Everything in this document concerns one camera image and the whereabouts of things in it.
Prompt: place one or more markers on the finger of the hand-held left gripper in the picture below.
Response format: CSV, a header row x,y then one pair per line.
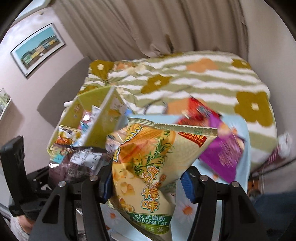
x,y
41,176

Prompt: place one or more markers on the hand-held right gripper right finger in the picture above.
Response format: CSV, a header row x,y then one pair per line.
x,y
187,185

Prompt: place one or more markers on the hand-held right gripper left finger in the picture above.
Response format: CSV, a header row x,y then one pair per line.
x,y
106,187

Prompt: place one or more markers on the dark brown snack packet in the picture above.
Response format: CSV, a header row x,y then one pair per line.
x,y
76,164

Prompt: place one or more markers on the pale yellow corn snack packet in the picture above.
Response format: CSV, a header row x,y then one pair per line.
x,y
143,166

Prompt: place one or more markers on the brown striped snack packet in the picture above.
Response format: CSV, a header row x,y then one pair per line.
x,y
67,136

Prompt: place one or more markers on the yellow cardboard box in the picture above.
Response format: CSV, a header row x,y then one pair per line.
x,y
101,129

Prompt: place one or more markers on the person's left hand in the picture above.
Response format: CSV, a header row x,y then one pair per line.
x,y
26,224

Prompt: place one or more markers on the purple snack packet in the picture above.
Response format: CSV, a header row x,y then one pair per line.
x,y
219,153

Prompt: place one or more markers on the red snack packet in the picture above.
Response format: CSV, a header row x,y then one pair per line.
x,y
196,111

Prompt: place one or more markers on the small white box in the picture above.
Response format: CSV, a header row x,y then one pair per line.
x,y
66,104

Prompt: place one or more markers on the grey bed headboard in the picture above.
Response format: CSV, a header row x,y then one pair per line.
x,y
60,92

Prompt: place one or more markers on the blue jeans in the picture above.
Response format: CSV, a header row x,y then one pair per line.
x,y
275,213

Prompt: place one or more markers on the white plastic bag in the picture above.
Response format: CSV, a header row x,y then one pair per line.
x,y
283,144

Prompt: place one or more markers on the green striped floral blanket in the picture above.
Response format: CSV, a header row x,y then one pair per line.
x,y
208,81

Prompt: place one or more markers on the beige curtain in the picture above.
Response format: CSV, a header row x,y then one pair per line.
x,y
138,23

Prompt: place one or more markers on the small wall poster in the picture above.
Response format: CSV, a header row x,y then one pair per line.
x,y
4,102

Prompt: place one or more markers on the wall poster of houses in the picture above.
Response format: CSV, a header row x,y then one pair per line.
x,y
37,49

